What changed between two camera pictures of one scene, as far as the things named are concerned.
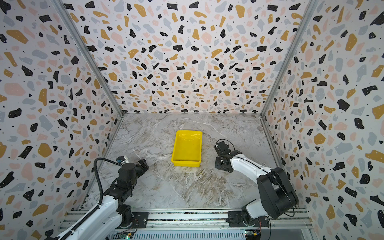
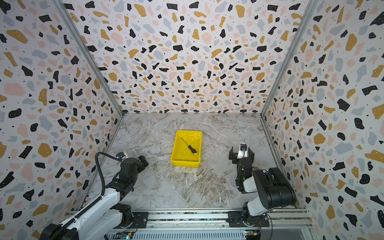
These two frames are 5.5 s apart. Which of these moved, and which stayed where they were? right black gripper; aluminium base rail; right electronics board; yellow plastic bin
Moved: right black gripper
Stayed: aluminium base rail; yellow plastic bin; right electronics board
